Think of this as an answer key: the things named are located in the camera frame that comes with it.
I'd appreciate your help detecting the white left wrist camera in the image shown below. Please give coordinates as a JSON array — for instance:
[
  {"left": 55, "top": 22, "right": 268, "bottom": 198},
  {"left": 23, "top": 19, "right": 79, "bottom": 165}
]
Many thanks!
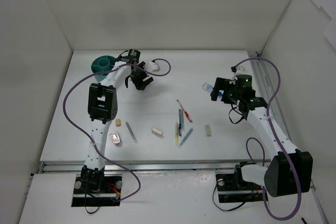
[{"left": 144, "top": 61, "right": 161, "bottom": 73}]

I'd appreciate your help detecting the wrapped eraser block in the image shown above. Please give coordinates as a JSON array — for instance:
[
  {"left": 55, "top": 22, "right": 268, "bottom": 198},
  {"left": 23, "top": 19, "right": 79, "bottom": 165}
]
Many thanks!
[{"left": 151, "top": 127, "right": 164, "bottom": 138}]

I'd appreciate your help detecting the red gel pen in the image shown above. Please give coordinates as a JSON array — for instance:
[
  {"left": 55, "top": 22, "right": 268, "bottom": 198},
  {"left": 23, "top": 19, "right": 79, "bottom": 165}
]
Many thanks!
[{"left": 176, "top": 99, "right": 193, "bottom": 123}]

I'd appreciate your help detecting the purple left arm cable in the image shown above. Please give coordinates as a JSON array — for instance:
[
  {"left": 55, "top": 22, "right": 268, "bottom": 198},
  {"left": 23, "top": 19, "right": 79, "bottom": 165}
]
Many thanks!
[{"left": 64, "top": 58, "right": 172, "bottom": 204}]

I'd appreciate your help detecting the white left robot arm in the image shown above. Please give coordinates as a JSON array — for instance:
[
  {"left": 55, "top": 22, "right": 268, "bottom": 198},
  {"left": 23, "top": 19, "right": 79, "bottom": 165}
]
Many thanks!
[{"left": 81, "top": 49, "right": 153, "bottom": 193}]

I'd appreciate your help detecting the grey-blue pen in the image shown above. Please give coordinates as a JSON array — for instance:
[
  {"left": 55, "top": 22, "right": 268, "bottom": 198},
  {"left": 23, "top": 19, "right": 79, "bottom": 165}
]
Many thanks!
[{"left": 125, "top": 122, "right": 138, "bottom": 143}]

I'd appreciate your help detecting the aluminium rail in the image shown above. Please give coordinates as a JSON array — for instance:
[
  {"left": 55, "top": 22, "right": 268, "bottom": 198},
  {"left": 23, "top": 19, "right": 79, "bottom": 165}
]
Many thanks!
[
  {"left": 250, "top": 60, "right": 288, "bottom": 137},
  {"left": 40, "top": 159, "right": 249, "bottom": 173}
]

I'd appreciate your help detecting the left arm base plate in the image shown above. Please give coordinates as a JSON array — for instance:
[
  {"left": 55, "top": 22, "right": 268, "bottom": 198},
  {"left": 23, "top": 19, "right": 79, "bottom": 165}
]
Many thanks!
[{"left": 71, "top": 174, "right": 123, "bottom": 208}]

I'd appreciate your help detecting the aluminium front rail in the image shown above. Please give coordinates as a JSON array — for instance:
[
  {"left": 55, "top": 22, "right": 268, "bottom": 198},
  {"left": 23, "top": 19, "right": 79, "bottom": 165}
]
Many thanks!
[{"left": 40, "top": 159, "right": 249, "bottom": 173}]

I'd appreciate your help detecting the clear blue-capped spray bottle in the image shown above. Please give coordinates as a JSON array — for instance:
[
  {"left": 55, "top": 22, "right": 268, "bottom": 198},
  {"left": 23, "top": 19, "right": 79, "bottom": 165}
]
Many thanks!
[{"left": 202, "top": 82, "right": 223, "bottom": 97}]

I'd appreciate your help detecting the long white eraser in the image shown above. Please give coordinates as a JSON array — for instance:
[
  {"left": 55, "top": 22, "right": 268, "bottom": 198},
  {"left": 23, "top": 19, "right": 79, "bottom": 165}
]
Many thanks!
[{"left": 205, "top": 125, "right": 212, "bottom": 137}]

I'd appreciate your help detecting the light blue pen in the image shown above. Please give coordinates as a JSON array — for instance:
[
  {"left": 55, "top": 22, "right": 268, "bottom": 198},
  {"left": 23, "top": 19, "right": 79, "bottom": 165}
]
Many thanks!
[{"left": 178, "top": 128, "right": 193, "bottom": 148}]

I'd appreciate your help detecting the yellow pen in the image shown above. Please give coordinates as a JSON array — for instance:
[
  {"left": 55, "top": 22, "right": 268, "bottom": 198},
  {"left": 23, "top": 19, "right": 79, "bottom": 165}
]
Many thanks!
[{"left": 175, "top": 122, "right": 179, "bottom": 146}]

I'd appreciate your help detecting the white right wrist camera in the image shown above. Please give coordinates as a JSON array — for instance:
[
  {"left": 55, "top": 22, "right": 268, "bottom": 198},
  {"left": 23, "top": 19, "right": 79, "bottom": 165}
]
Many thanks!
[{"left": 231, "top": 66, "right": 247, "bottom": 80}]

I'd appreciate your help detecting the dark blue gel pen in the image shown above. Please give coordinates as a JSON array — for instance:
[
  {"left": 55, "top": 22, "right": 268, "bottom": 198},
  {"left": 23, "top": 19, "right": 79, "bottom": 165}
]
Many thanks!
[{"left": 178, "top": 109, "right": 183, "bottom": 136}]

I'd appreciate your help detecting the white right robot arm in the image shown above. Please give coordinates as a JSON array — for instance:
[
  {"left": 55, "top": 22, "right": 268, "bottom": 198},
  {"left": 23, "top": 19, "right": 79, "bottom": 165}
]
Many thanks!
[{"left": 211, "top": 74, "right": 313, "bottom": 197}]

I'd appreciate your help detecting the teal round divided container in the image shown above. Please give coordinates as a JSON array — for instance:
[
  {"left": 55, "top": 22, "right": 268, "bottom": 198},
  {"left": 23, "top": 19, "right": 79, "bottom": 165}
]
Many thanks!
[{"left": 91, "top": 55, "right": 116, "bottom": 73}]

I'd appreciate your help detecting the small tan eraser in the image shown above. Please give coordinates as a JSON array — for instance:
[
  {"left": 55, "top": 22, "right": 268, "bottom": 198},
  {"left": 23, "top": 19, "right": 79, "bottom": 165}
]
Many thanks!
[{"left": 115, "top": 119, "right": 121, "bottom": 127}]

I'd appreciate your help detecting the aluminium right side rail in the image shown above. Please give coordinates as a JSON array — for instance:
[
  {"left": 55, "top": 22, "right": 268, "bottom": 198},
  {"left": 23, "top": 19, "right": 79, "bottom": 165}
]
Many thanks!
[{"left": 250, "top": 60, "right": 288, "bottom": 137}]

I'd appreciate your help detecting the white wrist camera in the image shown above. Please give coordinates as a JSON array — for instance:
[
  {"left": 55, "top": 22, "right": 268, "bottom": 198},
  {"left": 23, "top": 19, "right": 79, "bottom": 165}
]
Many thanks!
[
  {"left": 144, "top": 61, "right": 161, "bottom": 73},
  {"left": 231, "top": 66, "right": 247, "bottom": 80}
]

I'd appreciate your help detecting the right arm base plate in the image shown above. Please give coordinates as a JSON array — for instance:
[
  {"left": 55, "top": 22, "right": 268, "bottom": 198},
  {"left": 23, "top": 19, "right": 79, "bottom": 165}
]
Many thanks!
[{"left": 215, "top": 165, "right": 263, "bottom": 204}]

